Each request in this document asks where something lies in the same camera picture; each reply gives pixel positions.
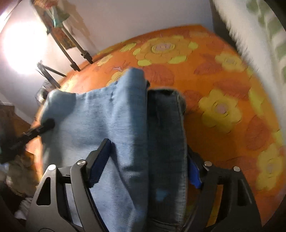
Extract light blue denim pants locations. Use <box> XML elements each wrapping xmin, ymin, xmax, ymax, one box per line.
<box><xmin>42</xmin><ymin>68</ymin><xmax>187</xmax><ymax>231</ymax></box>

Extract white green patterned pillow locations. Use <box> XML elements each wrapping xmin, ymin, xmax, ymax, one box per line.
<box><xmin>212</xmin><ymin>0</ymin><xmax>286</xmax><ymax>105</ymax></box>

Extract orange floral bedspread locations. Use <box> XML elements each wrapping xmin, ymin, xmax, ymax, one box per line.
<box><xmin>25</xmin><ymin>24</ymin><xmax>286</xmax><ymax>228</ymax></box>

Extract black tripod stand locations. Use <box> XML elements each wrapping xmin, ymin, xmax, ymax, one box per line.
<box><xmin>36</xmin><ymin>24</ymin><xmax>94</xmax><ymax>89</ymax></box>

